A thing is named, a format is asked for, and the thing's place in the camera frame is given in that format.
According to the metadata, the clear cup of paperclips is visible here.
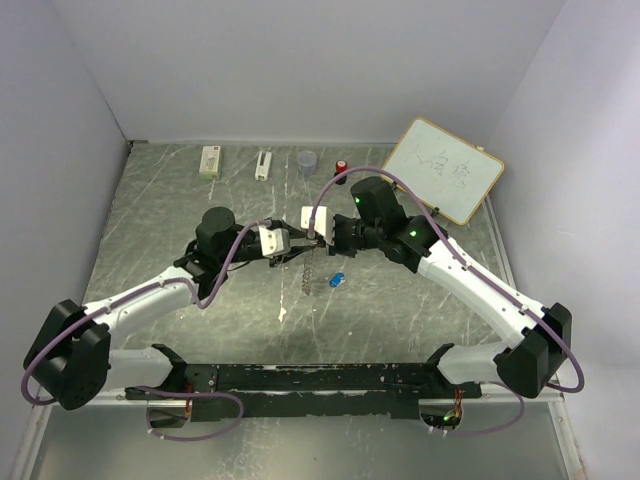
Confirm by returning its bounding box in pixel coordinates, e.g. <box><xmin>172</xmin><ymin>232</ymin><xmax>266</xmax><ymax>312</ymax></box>
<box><xmin>297</xmin><ymin>150</ymin><xmax>318</xmax><ymax>177</ymax></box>

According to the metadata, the yellow framed whiteboard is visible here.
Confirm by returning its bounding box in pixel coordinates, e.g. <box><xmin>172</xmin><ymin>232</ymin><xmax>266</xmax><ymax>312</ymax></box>
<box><xmin>383</xmin><ymin>118</ymin><xmax>505</xmax><ymax>225</ymax></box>

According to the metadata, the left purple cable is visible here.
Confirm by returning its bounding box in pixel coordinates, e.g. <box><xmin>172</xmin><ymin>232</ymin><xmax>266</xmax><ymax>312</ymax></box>
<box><xmin>20</xmin><ymin>219</ymin><xmax>245</xmax><ymax>442</ymax></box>

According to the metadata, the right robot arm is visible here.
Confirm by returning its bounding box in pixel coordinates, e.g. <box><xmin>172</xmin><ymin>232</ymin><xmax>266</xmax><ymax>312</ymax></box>
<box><xmin>301</xmin><ymin>177</ymin><xmax>572</xmax><ymax>398</ymax></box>

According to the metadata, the purple cable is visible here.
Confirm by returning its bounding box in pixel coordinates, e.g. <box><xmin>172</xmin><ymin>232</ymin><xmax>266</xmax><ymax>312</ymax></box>
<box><xmin>20</xmin><ymin>219</ymin><xmax>245</xmax><ymax>442</ymax></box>
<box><xmin>307</xmin><ymin>167</ymin><xmax>586</xmax><ymax>437</ymax></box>

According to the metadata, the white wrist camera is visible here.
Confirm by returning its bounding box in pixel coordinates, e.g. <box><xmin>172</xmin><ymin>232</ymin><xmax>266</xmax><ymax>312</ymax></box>
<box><xmin>300</xmin><ymin>206</ymin><xmax>335</xmax><ymax>245</ymax></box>
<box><xmin>258</xmin><ymin>226</ymin><xmax>291</xmax><ymax>258</ymax></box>

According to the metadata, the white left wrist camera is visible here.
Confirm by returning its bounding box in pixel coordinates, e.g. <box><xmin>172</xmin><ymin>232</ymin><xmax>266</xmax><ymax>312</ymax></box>
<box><xmin>258</xmin><ymin>226</ymin><xmax>291</xmax><ymax>258</ymax></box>

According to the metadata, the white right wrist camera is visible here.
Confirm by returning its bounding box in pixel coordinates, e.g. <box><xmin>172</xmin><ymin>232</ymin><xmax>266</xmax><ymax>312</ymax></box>
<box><xmin>300</xmin><ymin>206</ymin><xmax>335</xmax><ymax>245</ymax></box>

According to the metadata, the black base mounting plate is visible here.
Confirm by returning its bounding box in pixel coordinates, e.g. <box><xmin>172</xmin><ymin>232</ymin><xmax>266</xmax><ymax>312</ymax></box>
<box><xmin>124</xmin><ymin>363</ymin><xmax>484</xmax><ymax>424</ymax></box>

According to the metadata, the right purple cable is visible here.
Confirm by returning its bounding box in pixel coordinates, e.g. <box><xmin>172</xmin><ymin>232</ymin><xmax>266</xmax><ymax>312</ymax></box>
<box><xmin>307</xmin><ymin>167</ymin><xmax>586</xmax><ymax>437</ymax></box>

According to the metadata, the white stapler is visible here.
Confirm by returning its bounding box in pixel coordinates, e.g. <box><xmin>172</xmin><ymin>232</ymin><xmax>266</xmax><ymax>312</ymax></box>
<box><xmin>254</xmin><ymin>150</ymin><xmax>272</xmax><ymax>182</ymax></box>

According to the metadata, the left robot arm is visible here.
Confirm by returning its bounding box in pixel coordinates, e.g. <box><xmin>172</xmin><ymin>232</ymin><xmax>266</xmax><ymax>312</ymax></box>
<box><xmin>21</xmin><ymin>206</ymin><xmax>332</xmax><ymax>410</ymax></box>

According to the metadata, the aluminium rail frame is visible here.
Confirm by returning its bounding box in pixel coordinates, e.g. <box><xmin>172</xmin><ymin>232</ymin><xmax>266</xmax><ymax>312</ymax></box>
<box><xmin>9</xmin><ymin>197</ymin><xmax>581</xmax><ymax>480</ymax></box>

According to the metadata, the green white staple box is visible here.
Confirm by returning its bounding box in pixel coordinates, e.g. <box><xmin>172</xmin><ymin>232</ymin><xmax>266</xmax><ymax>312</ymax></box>
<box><xmin>199</xmin><ymin>145</ymin><xmax>221</xmax><ymax>179</ymax></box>

